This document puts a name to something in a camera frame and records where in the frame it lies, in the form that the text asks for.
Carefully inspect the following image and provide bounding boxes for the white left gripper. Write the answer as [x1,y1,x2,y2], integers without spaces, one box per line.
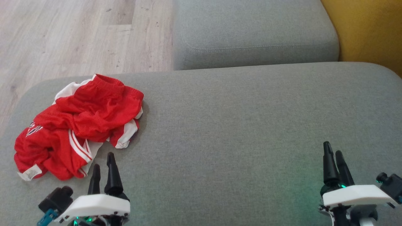
[54,152,131,226]

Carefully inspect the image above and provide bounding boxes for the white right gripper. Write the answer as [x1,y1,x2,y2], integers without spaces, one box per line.
[318,141,397,226]

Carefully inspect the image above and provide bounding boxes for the red white basketball jersey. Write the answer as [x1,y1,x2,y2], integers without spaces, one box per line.
[14,78,104,181]

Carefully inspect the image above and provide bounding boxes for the red white-trimmed shorts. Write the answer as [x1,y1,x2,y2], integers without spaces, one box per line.
[33,74,144,149]

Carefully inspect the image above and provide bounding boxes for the large grey sofa seat cushion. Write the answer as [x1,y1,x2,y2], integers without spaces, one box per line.
[0,62,402,226]

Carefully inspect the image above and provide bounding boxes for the yellow fabric panel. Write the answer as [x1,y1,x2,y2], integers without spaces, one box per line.
[320,0,402,78]

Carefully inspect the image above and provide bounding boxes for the small grey sofa cushion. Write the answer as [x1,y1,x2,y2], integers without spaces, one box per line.
[173,0,340,71]

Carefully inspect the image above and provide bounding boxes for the teal cable connector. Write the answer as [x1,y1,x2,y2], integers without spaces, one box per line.
[37,209,59,226]

